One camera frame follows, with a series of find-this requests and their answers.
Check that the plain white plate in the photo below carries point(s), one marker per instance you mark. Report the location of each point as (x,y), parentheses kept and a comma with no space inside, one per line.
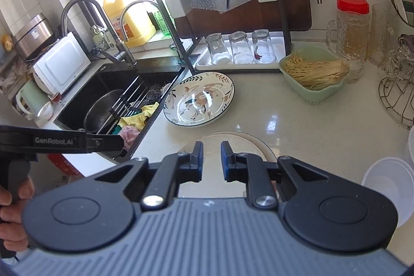
(212,143)

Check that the black metal dish rack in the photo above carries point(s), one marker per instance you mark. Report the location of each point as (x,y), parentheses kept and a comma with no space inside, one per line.
(286,20)

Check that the black kitchen sink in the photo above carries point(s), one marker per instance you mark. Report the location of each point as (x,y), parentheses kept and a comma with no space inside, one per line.
(84,101)

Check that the steel wool scrubber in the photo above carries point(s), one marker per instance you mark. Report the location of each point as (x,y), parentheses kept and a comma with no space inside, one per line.
(155,95)

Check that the steel basin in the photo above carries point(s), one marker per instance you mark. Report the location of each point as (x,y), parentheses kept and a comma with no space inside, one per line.
(100,111)

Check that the green plastic basket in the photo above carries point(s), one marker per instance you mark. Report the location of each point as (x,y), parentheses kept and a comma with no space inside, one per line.
(300,95)

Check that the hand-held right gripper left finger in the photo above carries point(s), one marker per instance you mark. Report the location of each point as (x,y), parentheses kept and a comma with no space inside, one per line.
(198,162)

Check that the yellow cloth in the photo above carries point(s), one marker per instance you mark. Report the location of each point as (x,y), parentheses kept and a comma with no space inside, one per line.
(142,114)

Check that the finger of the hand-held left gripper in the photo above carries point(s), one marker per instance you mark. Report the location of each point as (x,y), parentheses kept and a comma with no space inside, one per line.
(105,143)

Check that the silver rice cooker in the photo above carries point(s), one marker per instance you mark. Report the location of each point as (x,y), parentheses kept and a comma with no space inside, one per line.
(32,33)

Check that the pale green kettle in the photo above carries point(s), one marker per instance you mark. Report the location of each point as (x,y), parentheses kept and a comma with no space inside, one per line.
(29,98)

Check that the person's left hand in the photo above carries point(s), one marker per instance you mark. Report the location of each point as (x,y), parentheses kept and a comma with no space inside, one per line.
(11,230)

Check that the floral patterned plate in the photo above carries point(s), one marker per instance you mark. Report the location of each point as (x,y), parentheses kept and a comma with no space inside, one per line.
(199,99)

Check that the small steel faucet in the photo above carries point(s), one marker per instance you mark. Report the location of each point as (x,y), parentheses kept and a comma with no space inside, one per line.
(142,3)

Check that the small white bowl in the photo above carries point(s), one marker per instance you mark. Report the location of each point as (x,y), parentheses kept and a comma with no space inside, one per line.
(45,111)

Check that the tall steel faucet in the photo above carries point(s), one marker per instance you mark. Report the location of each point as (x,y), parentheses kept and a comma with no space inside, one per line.
(81,1)

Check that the clear drinking glass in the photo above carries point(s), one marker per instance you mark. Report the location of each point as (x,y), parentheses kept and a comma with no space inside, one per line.
(218,48)
(263,46)
(241,48)

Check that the yellow detergent jug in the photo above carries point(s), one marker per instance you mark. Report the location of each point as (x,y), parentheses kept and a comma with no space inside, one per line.
(135,20)

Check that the green bottle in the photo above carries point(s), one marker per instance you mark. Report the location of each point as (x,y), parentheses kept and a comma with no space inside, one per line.
(163,23)

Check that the tall textured glass mug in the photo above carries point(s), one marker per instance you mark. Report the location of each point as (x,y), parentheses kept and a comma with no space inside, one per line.
(383,33)

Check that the red lid glass jar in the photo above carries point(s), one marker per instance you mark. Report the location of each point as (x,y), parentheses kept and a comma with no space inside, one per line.
(352,4)

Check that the black sink drain rack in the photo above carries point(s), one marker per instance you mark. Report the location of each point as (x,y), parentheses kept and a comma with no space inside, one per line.
(129,95)

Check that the red basin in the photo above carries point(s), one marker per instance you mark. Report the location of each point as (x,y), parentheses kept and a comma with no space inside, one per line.
(64,166)

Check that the white drain tray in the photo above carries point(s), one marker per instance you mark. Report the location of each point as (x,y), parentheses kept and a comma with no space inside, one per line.
(281,64)

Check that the pale yellow shredded strips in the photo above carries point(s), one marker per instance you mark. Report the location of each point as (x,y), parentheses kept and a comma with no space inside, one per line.
(312,72)

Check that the translucent white bowl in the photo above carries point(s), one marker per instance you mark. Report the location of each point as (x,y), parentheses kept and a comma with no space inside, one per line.
(386,185)

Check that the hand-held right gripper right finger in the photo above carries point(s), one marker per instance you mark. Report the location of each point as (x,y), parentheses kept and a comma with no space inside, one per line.
(225,164)

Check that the pink cloth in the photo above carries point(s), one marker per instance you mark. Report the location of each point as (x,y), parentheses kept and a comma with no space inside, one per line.
(129,135)

